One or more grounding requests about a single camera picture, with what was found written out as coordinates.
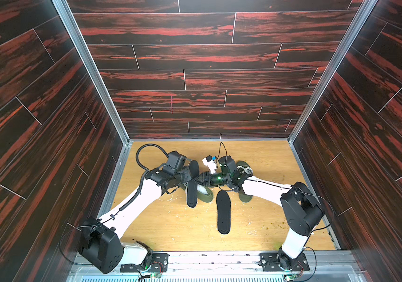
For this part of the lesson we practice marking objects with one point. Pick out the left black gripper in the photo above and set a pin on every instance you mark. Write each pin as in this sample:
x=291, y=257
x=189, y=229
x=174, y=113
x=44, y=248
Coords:
x=187, y=176

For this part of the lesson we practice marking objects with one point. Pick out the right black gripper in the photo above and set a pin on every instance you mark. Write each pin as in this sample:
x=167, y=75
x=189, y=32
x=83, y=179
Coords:
x=204, y=178

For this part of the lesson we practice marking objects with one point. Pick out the black insole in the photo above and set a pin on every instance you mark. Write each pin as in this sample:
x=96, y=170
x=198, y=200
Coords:
x=223, y=203
x=191, y=188

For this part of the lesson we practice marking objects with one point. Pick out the green canvas shoe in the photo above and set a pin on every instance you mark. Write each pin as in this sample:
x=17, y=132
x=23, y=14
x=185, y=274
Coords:
x=242, y=166
x=204, y=194

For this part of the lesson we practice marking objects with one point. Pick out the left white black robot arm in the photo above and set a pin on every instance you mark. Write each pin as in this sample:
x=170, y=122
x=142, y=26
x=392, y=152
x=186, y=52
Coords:
x=100, y=241

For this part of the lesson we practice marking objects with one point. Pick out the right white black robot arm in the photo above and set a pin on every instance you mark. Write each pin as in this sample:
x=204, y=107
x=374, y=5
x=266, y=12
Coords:
x=302, y=210

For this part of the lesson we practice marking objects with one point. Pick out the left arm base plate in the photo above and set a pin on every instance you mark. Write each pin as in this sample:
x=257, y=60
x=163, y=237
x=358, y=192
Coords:
x=148, y=262

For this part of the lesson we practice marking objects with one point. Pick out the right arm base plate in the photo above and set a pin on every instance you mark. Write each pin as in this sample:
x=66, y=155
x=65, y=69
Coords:
x=271, y=261

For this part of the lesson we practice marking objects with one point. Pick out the aluminium front rail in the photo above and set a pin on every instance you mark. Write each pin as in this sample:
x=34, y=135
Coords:
x=228, y=266

